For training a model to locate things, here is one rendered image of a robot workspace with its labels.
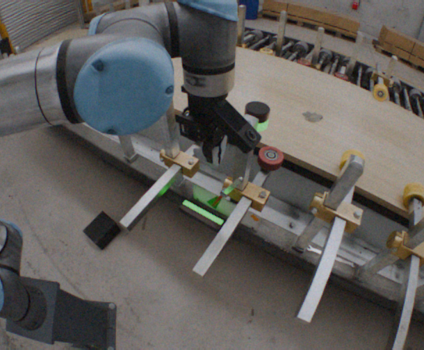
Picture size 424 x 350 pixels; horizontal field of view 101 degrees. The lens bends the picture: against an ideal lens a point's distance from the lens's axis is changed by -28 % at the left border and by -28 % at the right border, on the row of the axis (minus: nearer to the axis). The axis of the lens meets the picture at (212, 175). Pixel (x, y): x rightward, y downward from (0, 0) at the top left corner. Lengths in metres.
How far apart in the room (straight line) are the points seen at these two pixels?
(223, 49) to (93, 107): 0.22
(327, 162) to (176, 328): 1.15
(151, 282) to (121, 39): 1.41
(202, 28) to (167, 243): 1.39
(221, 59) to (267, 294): 1.32
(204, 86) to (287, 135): 0.51
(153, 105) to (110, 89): 0.04
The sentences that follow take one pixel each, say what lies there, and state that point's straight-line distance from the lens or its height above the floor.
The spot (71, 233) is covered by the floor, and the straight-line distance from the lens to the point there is 1.86.
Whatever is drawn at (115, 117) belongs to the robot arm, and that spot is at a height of 1.31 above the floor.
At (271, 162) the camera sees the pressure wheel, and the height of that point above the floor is 0.91.
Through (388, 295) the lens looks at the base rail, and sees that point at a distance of 0.95.
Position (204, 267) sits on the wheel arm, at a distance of 0.60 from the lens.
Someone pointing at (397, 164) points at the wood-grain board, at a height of 0.90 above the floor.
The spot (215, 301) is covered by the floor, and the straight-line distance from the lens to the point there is 1.45.
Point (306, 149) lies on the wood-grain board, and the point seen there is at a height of 0.90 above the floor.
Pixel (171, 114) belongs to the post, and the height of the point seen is 1.03.
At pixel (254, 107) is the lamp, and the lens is 0.57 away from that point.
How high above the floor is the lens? 1.43
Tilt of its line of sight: 51 degrees down
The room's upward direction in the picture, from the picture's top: straight up
